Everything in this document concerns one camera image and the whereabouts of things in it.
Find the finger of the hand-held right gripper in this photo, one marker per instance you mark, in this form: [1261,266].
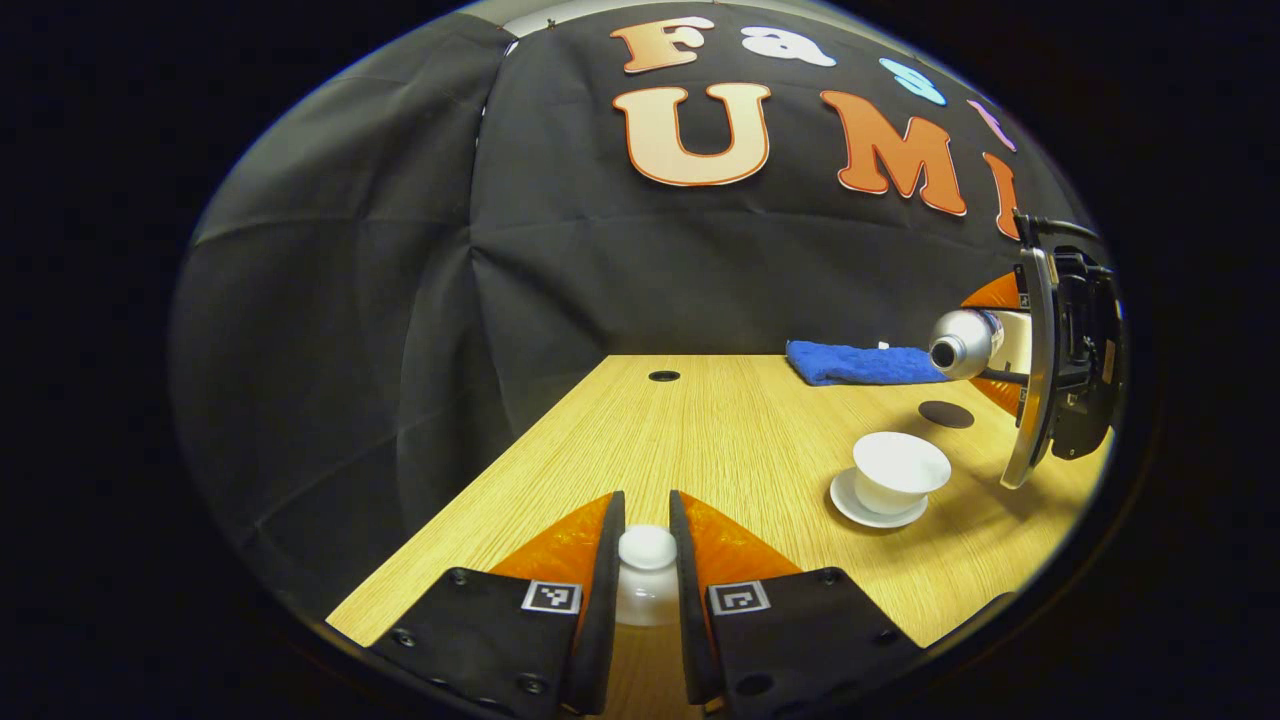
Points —
[1008,393]
[1003,295]

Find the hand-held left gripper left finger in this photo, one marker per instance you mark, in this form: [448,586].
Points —
[608,620]

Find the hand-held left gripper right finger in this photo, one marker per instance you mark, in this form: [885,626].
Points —
[688,640]

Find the silver water bottle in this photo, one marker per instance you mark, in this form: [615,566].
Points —
[970,340]

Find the dark round coaster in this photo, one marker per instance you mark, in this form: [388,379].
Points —
[946,414]

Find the white teacup lid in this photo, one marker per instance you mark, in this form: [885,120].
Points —
[648,548]

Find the white teacup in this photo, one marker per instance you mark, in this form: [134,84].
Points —
[900,470]

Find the blue towel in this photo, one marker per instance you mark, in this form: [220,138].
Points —
[860,365]

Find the white saucer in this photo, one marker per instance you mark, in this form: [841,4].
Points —
[850,505]

